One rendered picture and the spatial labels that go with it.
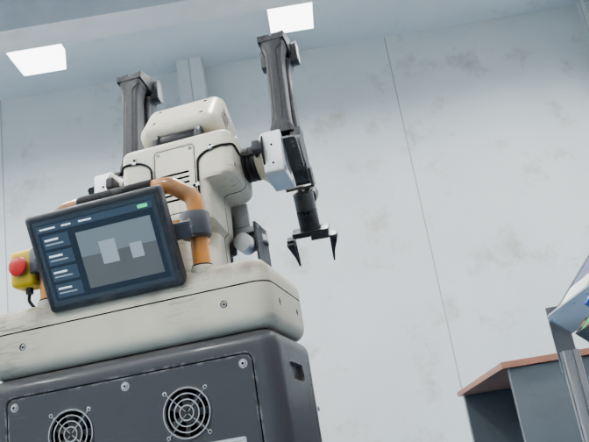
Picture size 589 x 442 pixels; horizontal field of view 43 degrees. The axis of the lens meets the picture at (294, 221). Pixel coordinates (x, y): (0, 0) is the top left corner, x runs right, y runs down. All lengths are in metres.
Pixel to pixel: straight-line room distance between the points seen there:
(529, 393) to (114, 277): 2.43
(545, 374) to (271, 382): 2.37
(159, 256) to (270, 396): 0.30
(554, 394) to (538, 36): 6.93
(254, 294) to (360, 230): 7.37
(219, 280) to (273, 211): 7.43
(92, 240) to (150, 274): 0.12
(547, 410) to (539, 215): 5.63
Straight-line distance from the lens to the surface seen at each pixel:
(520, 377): 3.48
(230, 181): 1.76
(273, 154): 1.78
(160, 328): 1.31
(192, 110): 1.92
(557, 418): 3.50
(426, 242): 8.62
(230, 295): 1.28
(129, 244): 1.32
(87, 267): 1.36
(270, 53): 2.12
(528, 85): 9.57
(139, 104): 2.22
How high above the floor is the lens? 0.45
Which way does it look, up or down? 18 degrees up
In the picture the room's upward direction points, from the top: 9 degrees counter-clockwise
